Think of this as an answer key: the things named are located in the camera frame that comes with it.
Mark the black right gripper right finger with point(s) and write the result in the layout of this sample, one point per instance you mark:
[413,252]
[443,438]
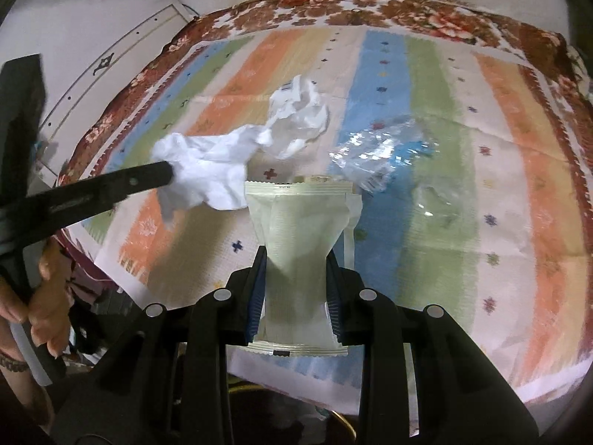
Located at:
[343,296]

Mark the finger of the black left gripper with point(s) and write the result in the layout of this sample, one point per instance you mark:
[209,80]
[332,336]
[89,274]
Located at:
[45,213]

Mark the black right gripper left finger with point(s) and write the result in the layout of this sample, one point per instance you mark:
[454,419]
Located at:
[247,287]

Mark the pale green snack wrapper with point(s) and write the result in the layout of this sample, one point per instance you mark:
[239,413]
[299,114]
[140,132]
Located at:
[299,225]

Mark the white printed plastic bag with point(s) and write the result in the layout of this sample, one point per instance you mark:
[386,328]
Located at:
[296,115]

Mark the person's left hand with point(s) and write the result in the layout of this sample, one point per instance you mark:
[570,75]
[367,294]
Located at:
[47,311]

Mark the clear crumpled film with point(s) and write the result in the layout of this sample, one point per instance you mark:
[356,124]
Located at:
[438,202]

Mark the black bin with yellow rim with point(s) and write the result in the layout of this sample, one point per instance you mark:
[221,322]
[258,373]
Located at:
[262,416]

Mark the clear blue plastic wrapper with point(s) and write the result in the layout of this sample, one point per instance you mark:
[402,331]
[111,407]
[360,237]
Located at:
[372,158]

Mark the striped colourful bed mat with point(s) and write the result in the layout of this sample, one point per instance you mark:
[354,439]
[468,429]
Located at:
[514,270]

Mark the red floral blanket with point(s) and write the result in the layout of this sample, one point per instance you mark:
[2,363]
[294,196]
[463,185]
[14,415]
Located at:
[547,51]

